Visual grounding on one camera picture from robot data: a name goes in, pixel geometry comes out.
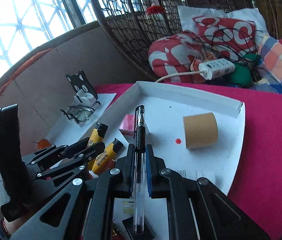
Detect white cardboard tray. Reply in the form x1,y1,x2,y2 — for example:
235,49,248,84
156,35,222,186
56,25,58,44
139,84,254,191
97,81,246,194

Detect yellow lighter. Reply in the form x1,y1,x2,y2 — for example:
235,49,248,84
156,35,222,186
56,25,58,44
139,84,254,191
87,122,108,171
92,138,124,175

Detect black usb charger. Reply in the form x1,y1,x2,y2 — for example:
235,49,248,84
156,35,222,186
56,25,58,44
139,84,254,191
122,217,156,240

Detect red white centre cushion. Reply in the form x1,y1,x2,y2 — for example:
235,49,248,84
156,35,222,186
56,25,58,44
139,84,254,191
193,16,257,61

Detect dark red lipstick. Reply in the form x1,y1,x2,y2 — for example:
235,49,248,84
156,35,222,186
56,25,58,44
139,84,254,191
111,223,124,240

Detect black cable tangle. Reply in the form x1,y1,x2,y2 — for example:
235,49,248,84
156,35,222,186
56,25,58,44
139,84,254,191
192,26,265,67

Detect brown wicker egg chair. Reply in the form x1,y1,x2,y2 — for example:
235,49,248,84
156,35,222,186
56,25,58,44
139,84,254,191
90,0,282,80

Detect plaid checkered cushion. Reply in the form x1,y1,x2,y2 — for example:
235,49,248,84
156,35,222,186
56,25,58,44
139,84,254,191
252,35,282,94

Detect red white seat cushion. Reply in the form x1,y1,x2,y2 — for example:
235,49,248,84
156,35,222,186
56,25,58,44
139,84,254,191
147,30,282,84

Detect eyeglasses with paw frames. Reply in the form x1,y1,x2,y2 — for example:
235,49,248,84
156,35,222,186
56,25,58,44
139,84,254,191
60,105,95,124

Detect person left hand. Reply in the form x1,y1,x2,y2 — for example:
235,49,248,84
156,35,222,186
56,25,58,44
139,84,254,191
3,213,34,236

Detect black gel pen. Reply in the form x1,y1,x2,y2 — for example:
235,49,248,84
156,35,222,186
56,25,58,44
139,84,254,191
133,105,146,231

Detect white pillow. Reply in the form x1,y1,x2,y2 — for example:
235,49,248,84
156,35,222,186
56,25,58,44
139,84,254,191
177,5,269,45

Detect brown tape roll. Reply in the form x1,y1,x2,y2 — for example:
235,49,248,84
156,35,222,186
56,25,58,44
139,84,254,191
183,113,219,150

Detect pink eraser box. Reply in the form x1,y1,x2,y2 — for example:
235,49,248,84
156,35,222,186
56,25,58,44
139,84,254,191
119,114,136,144

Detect green plush ball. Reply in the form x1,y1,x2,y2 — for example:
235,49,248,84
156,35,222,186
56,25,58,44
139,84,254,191
227,53,262,88

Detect small orange fruit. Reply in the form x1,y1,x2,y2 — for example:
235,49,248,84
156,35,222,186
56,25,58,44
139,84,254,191
34,139,51,151

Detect black cat glasses holder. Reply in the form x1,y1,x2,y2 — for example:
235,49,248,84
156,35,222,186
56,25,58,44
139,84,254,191
66,70,98,107

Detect white power strip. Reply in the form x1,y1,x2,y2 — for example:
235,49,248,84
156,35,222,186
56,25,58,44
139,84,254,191
156,59,235,82

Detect white paper sheet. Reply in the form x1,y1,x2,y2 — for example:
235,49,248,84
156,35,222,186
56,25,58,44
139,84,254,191
46,93,117,146

